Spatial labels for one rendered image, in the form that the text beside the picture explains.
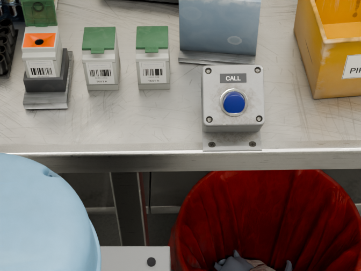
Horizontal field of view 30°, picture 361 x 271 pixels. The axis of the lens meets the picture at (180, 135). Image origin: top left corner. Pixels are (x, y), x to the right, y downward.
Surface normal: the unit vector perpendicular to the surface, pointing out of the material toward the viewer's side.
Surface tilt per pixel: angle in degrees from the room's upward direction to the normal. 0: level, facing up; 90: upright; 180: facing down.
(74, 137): 0
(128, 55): 0
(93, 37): 0
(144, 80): 90
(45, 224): 9
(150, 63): 90
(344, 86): 90
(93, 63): 90
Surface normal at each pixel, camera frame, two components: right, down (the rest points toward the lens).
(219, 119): -0.01, -0.15
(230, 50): -0.13, 0.78
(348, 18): 0.09, 0.77
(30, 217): 0.15, -0.60
